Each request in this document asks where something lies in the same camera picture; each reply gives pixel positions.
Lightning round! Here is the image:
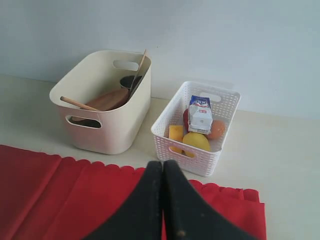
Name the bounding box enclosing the white perforated plastic basket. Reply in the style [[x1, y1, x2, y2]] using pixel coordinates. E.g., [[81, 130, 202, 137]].
[[151, 81, 241, 177]]

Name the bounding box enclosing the red sausage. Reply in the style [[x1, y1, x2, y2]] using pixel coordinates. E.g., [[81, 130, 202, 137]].
[[183, 108, 189, 132]]

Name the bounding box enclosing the blue white milk carton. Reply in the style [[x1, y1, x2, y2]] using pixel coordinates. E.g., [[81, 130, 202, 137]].
[[188, 95, 213, 135]]

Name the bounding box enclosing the stainless steel cup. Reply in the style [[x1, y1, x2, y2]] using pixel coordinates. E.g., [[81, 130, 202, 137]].
[[119, 75, 135, 90]]

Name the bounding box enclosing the red scalloped table cloth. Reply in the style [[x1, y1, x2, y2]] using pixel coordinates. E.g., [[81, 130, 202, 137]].
[[0, 145, 267, 240]]

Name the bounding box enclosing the wooden chopstick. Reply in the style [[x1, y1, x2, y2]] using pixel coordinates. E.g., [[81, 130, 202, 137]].
[[60, 96, 99, 112], [127, 49, 147, 101]]

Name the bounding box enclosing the brown egg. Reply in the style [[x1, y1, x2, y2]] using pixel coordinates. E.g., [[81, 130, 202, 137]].
[[207, 120, 226, 140]]

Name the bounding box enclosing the brown wooden plate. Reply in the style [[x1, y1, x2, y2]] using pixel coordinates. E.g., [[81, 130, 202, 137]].
[[85, 88, 129, 112]]

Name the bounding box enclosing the yellow lemon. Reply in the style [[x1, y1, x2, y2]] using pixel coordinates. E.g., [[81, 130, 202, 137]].
[[182, 132, 211, 152]]

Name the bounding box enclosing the cream plastic bin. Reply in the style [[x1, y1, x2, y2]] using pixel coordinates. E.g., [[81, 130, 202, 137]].
[[49, 50, 152, 155]]

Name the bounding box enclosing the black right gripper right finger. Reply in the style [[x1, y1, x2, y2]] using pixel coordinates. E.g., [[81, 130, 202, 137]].
[[162, 160, 255, 240]]

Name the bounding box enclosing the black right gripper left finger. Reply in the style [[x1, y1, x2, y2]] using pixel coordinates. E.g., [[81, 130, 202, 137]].
[[85, 161, 163, 240]]

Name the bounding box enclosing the yellow cheese wedge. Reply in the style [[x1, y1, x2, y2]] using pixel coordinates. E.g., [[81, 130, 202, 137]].
[[168, 125, 184, 154]]

